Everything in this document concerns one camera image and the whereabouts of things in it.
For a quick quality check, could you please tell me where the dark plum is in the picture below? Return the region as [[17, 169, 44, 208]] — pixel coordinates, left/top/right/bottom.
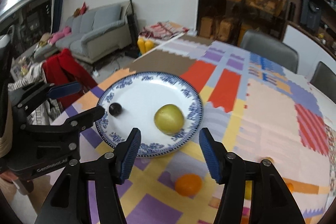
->
[[108, 102, 122, 117]]

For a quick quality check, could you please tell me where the orange mandarin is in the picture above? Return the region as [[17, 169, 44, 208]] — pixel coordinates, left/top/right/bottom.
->
[[174, 173, 202, 197]]

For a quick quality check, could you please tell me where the green pear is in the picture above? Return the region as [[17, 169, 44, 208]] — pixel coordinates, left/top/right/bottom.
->
[[154, 104, 185, 135]]

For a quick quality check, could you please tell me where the small mandarin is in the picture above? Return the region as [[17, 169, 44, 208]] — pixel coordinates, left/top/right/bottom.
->
[[286, 182, 294, 193]]

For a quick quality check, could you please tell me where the yellow brown pear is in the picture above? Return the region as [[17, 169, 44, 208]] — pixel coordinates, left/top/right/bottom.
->
[[244, 181, 252, 200]]

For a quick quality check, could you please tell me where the striped grey white cloth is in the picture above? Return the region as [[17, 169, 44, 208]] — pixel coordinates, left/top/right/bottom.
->
[[8, 61, 62, 125]]

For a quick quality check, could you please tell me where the red garment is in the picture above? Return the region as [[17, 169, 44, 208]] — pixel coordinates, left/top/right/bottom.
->
[[42, 48, 97, 109]]

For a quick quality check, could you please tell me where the pink plush toy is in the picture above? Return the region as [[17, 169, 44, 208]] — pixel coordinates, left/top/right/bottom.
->
[[48, 26, 71, 45]]

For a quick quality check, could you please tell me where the grey sofa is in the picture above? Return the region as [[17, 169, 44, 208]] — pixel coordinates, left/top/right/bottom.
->
[[33, 2, 131, 64]]

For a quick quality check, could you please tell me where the blue white porcelain plate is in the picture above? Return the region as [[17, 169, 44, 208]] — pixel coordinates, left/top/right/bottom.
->
[[95, 72, 203, 157]]

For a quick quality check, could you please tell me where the colourful patchwork tablecloth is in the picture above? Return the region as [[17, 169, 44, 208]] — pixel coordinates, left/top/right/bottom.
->
[[55, 38, 335, 223]]

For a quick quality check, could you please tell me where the black upright vacuum cleaner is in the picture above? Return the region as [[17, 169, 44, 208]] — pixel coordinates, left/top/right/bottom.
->
[[125, 0, 139, 59]]

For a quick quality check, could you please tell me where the striped folded cloth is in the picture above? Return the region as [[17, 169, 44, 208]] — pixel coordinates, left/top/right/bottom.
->
[[139, 21, 190, 41]]

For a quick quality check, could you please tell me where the grey chair right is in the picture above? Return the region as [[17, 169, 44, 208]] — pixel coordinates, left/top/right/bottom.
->
[[310, 61, 336, 103]]

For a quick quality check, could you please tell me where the grey chair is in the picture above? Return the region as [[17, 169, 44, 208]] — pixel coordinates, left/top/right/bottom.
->
[[240, 30, 299, 73], [310, 61, 336, 103]]

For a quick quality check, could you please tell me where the grey chair left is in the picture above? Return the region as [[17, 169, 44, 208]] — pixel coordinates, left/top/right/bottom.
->
[[240, 30, 299, 73]]

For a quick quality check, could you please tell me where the black thermos bottle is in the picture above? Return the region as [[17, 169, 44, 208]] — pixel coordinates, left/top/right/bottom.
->
[[287, 2, 296, 22]]

